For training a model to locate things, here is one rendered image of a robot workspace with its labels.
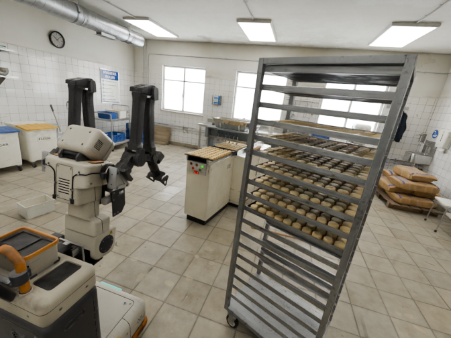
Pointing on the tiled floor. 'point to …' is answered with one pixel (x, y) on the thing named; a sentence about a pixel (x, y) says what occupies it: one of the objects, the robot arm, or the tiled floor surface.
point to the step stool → (441, 212)
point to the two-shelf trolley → (116, 121)
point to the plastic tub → (35, 206)
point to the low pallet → (404, 204)
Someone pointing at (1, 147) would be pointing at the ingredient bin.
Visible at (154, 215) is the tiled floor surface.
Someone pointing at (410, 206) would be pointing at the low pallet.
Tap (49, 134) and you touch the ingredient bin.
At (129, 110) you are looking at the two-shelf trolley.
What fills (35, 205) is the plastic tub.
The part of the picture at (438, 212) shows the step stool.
